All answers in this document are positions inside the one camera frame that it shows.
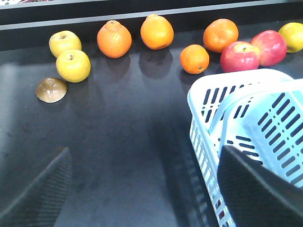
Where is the yellow apple lower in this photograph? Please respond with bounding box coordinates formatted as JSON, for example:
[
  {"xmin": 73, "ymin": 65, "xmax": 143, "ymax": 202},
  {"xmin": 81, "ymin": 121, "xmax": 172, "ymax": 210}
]
[{"xmin": 56, "ymin": 50, "xmax": 91, "ymax": 83}]

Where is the pink red apple left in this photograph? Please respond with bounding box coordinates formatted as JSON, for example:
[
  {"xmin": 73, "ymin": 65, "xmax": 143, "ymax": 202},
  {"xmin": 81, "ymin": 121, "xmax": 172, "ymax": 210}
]
[{"xmin": 220, "ymin": 41, "xmax": 260, "ymax": 72}]

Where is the yellow orange citrus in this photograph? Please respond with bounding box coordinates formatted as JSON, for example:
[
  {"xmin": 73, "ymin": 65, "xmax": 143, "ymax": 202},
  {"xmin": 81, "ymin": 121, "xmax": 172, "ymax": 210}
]
[{"xmin": 278, "ymin": 22, "xmax": 303, "ymax": 53}]

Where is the small orange middle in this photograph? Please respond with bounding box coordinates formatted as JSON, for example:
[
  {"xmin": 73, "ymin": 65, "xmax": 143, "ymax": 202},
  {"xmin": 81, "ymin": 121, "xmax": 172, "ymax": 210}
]
[{"xmin": 180, "ymin": 44, "xmax": 210, "ymax": 74}]

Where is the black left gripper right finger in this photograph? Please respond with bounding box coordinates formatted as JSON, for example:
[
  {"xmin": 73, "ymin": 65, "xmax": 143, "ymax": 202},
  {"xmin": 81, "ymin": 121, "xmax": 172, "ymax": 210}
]
[{"xmin": 217, "ymin": 145, "xmax": 303, "ymax": 227}]

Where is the large orange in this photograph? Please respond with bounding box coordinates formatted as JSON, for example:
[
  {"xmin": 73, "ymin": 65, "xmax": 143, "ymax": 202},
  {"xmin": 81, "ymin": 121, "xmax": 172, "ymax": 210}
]
[
  {"xmin": 140, "ymin": 14, "xmax": 174, "ymax": 50},
  {"xmin": 203, "ymin": 18, "xmax": 239, "ymax": 53}
]

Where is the dimpled orange far left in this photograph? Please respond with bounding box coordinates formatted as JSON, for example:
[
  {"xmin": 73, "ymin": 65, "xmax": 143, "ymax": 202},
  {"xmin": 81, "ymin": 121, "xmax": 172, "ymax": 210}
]
[{"xmin": 97, "ymin": 20, "xmax": 132, "ymax": 59}]

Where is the large orange back left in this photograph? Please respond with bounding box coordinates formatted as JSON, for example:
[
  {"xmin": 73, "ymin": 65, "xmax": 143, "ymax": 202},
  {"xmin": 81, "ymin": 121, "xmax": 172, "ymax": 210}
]
[{"xmin": 203, "ymin": 18, "xmax": 239, "ymax": 53}]

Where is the yellow apple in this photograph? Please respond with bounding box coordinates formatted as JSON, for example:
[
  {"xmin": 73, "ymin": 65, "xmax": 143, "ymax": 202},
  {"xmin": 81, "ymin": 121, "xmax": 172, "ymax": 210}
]
[
  {"xmin": 49, "ymin": 30, "xmax": 82, "ymax": 58},
  {"xmin": 56, "ymin": 50, "xmax": 91, "ymax": 83}
]

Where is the pink red apple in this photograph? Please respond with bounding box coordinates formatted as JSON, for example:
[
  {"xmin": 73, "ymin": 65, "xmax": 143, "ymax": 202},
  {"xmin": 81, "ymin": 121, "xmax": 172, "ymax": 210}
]
[
  {"xmin": 250, "ymin": 30, "xmax": 287, "ymax": 67},
  {"xmin": 220, "ymin": 41, "xmax": 260, "ymax": 72}
]

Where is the brown bread bun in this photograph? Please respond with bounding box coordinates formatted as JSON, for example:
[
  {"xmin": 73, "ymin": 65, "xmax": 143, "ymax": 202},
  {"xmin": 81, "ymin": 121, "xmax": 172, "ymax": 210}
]
[{"xmin": 36, "ymin": 77, "xmax": 68, "ymax": 103}]

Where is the black wood display stand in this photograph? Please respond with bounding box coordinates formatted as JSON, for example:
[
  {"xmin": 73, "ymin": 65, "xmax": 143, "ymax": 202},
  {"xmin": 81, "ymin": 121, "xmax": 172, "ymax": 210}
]
[{"xmin": 0, "ymin": 0, "xmax": 303, "ymax": 227}]

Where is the pink red apple right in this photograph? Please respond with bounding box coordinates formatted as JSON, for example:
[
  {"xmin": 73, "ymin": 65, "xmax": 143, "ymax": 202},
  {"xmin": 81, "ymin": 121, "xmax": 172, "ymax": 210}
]
[{"xmin": 250, "ymin": 30, "xmax": 287, "ymax": 67}]

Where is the light blue plastic basket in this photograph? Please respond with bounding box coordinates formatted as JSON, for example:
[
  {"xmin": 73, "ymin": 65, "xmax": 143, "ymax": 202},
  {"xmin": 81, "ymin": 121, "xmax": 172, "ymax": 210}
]
[{"xmin": 187, "ymin": 69, "xmax": 303, "ymax": 227}]

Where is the yellow apple upper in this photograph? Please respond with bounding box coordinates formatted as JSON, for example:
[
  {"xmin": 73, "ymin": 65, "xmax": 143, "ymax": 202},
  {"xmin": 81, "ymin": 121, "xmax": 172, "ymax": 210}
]
[{"xmin": 49, "ymin": 30, "xmax": 82, "ymax": 58}]

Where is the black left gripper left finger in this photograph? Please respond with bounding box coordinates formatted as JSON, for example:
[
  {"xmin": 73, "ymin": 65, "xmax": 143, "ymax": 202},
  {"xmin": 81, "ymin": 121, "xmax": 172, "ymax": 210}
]
[{"xmin": 0, "ymin": 148, "xmax": 72, "ymax": 227}]

